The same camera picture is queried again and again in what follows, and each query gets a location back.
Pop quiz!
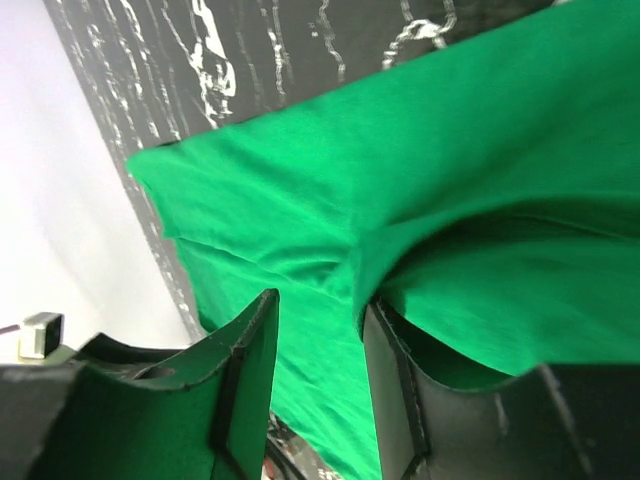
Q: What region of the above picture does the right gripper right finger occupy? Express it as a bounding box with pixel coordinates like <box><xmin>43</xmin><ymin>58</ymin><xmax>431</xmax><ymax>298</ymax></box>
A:
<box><xmin>362</xmin><ymin>300</ymin><xmax>639</xmax><ymax>479</ymax></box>

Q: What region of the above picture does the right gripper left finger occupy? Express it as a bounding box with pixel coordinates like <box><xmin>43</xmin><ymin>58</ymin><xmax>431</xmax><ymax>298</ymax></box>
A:
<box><xmin>1</xmin><ymin>289</ymin><xmax>279</xmax><ymax>479</ymax></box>

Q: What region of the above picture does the green t shirt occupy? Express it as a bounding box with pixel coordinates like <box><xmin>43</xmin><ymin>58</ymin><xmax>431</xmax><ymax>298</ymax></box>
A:
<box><xmin>127</xmin><ymin>1</ymin><xmax>639</xmax><ymax>479</ymax></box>

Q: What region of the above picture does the black marbled table mat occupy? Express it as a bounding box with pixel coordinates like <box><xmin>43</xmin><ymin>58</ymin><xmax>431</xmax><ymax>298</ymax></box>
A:
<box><xmin>46</xmin><ymin>1</ymin><xmax>545</xmax><ymax>479</ymax></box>

